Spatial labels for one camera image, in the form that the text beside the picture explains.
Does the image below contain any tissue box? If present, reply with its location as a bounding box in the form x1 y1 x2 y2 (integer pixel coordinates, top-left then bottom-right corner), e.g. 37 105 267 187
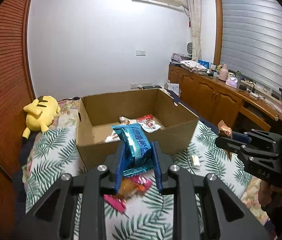
225 77 240 88

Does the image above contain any white orange snack packet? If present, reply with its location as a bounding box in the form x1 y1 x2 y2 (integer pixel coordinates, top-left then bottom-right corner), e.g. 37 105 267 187
119 116 137 125

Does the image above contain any folded floral cloth stack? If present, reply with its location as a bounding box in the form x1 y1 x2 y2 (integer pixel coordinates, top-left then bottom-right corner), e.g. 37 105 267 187
180 60 207 72

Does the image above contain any blue snack packet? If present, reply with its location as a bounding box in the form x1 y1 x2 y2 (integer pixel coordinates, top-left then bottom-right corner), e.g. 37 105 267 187
112 123 153 177

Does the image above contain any right hand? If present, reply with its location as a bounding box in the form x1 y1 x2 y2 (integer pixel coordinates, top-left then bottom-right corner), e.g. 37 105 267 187
258 181 282 208

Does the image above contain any pink sausage snack packet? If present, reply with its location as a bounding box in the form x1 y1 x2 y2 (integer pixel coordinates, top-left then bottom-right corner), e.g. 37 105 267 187
104 175 152 213

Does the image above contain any small white fan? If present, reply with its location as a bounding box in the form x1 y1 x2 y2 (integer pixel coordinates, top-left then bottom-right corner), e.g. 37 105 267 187
186 42 193 56

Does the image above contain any small white candy wrapper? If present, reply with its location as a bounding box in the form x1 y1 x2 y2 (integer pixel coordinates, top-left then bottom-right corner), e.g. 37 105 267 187
191 154 200 169

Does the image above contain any wooden sideboard cabinet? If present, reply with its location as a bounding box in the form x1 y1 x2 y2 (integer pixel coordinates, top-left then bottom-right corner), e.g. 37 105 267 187
168 64 282 133

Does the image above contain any grey window blind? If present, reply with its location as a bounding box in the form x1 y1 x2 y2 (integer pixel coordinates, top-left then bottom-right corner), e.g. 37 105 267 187
221 0 282 90

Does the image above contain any red white snack packet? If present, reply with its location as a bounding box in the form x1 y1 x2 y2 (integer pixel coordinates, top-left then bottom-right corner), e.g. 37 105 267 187
136 114 161 133

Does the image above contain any beige curtain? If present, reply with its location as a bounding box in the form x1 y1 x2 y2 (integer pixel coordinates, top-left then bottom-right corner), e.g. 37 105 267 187
187 0 202 61

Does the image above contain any palm leaf bed cover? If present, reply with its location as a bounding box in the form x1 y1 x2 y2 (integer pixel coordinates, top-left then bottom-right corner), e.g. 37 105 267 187
23 122 251 239

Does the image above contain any white wall switch plate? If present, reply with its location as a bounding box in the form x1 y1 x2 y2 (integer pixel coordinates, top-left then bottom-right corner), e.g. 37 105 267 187
136 50 146 56

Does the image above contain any pink thermos jug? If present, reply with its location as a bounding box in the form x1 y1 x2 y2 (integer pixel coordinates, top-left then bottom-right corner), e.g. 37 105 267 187
218 63 228 81

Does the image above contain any white paper bag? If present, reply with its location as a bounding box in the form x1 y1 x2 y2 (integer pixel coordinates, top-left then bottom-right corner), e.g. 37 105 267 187
165 83 179 96

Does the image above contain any yellow Pikachu plush toy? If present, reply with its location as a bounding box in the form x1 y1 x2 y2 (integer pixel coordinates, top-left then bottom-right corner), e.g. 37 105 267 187
22 95 61 139

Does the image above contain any brown orange snack packet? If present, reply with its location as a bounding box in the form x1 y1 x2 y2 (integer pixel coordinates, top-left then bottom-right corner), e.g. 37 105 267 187
217 120 232 161

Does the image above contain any brown cardboard box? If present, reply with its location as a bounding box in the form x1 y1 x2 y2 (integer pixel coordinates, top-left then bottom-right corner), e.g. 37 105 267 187
76 89 199 170

